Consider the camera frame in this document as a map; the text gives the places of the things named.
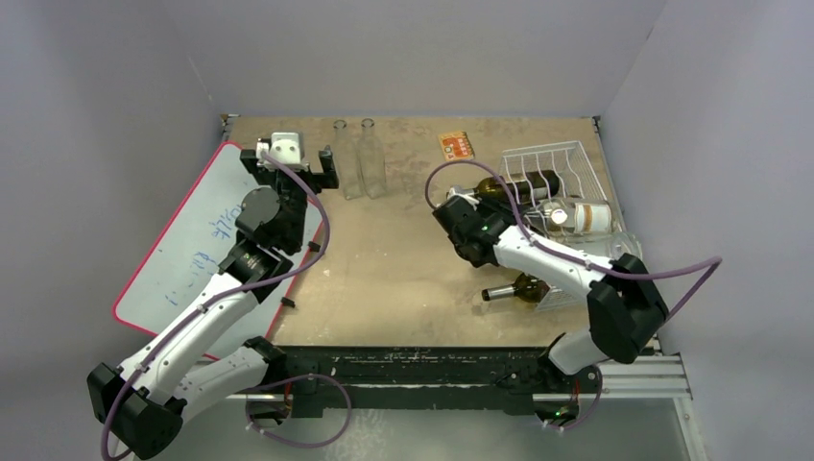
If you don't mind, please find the white wire wine rack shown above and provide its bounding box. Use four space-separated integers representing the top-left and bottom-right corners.
495 140 643 314

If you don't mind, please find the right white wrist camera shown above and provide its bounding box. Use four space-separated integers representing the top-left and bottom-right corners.
446 185 479 206

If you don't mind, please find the large clear glass bottle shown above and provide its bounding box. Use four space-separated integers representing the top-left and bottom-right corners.
565 231 643 260

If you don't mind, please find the purple cable loop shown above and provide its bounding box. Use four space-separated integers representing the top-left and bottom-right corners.
535 369 604 435
244 373 353 449

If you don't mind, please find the olive bottle silver cap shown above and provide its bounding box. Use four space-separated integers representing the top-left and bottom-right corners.
481 273 550 303

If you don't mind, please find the purple cable loop right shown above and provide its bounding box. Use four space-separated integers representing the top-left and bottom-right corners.
535 369 604 435

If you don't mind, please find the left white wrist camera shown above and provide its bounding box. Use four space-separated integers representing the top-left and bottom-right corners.
255 132 310 171

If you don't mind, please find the purple cable loop left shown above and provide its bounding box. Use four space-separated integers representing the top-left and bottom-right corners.
244 373 353 449

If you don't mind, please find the green bottle silver cap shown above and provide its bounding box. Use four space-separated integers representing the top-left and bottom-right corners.
473 170 562 204

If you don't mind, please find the black table front rail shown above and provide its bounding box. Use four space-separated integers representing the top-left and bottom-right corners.
263 346 600 418

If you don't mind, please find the clear square glass bottle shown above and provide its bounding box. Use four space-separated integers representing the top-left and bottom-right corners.
330 119 364 200

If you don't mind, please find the aluminium frame rail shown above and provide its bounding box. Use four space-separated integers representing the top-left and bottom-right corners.
114 353 707 461

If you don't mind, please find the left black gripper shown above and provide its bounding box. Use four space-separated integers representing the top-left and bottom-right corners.
243 145 336 250

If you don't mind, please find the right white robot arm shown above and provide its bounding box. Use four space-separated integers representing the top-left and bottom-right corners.
433 196 668 391

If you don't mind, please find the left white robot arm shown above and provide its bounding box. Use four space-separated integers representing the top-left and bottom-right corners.
87 138 340 460

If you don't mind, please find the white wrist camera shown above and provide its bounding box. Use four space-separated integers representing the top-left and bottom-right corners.
446 185 479 206
255 132 310 171

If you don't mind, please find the clear round labelled bottle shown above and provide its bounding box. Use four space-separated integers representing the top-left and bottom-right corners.
537 197 613 235

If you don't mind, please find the red-edged whiteboard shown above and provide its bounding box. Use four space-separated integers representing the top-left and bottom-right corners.
112 141 323 359

